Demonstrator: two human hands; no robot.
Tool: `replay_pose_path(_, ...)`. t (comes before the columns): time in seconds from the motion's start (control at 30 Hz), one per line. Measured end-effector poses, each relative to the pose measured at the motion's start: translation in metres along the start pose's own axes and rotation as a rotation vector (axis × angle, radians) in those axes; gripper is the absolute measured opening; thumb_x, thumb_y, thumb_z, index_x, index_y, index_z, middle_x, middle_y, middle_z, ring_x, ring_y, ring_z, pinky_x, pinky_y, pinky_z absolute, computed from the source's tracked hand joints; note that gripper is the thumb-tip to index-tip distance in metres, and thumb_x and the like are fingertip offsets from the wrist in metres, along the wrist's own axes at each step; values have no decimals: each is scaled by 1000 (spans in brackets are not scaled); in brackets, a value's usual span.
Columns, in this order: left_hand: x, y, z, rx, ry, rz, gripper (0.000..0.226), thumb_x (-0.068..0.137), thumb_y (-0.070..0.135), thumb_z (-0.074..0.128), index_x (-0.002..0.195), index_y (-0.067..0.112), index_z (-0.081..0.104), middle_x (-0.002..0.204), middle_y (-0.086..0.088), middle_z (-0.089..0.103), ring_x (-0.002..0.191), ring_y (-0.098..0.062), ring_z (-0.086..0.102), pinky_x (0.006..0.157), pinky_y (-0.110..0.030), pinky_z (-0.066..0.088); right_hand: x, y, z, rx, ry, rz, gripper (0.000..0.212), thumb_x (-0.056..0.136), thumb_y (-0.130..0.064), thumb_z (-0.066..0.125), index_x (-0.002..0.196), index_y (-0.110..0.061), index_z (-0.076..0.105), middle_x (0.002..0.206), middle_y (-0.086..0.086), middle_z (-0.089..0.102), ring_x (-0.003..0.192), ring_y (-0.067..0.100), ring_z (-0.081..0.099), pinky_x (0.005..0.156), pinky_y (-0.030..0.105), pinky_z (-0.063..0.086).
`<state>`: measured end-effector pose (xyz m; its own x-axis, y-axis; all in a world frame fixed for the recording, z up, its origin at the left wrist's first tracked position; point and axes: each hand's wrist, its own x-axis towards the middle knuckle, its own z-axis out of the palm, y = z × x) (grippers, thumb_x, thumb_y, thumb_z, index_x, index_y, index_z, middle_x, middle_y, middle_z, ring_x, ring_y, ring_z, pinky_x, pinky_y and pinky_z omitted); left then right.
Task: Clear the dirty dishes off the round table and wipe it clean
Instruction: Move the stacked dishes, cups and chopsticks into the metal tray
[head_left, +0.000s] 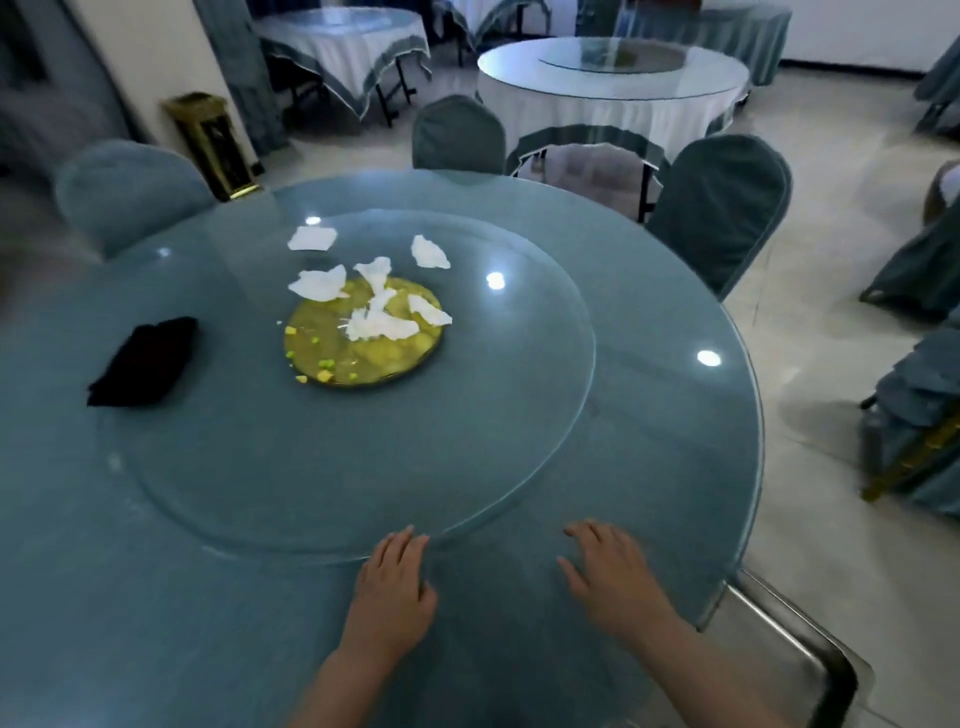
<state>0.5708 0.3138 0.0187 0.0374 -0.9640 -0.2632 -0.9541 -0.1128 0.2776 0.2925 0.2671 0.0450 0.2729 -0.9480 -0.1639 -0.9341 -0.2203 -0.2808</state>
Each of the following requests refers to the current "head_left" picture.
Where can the person's right hand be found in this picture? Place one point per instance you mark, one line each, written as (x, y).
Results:
(615, 581)

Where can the person's left hand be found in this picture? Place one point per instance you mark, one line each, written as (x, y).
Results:
(390, 592)

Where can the metal tray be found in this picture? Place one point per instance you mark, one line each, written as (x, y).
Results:
(825, 660)

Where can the green yellow food crumbs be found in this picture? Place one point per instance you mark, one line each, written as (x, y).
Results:
(326, 365)

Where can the white tissue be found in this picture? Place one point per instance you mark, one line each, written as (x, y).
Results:
(429, 253)
(429, 309)
(319, 285)
(382, 324)
(373, 271)

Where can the dark red cloth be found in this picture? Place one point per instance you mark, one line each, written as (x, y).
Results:
(142, 367)

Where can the white napkin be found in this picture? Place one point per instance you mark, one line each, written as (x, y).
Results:
(311, 238)

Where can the blue covered chair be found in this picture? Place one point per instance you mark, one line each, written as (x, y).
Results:
(720, 210)
(457, 135)
(131, 191)
(922, 270)

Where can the person's right forearm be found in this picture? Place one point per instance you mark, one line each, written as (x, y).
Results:
(705, 682)

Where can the person's left forearm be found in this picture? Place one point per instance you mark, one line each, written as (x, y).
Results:
(345, 694)

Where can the round glass turntable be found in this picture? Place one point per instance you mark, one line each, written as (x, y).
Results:
(337, 465)
(562, 60)

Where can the round blue table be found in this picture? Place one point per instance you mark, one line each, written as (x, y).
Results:
(660, 450)

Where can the yellow round disc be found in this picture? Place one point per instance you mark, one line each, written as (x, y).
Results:
(390, 360)

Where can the gold standing bin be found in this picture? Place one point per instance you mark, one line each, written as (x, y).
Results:
(217, 150)

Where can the round white clothed table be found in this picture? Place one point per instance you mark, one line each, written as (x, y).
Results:
(487, 15)
(337, 45)
(600, 105)

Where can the round stool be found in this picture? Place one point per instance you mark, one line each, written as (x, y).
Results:
(946, 187)

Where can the blue skirted table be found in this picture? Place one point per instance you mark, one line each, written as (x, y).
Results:
(742, 37)
(941, 82)

